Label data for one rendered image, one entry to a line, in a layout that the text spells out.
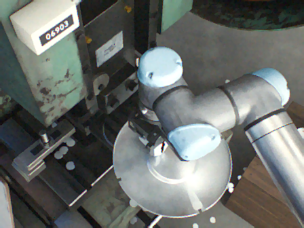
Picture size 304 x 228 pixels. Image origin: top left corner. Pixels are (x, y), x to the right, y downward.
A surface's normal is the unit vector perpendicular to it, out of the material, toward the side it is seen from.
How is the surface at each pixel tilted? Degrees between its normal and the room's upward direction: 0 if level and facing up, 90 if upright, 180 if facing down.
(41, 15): 0
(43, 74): 90
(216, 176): 5
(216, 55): 0
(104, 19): 90
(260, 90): 10
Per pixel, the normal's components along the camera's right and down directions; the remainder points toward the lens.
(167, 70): 0.01, -0.49
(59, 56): 0.72, 0.61
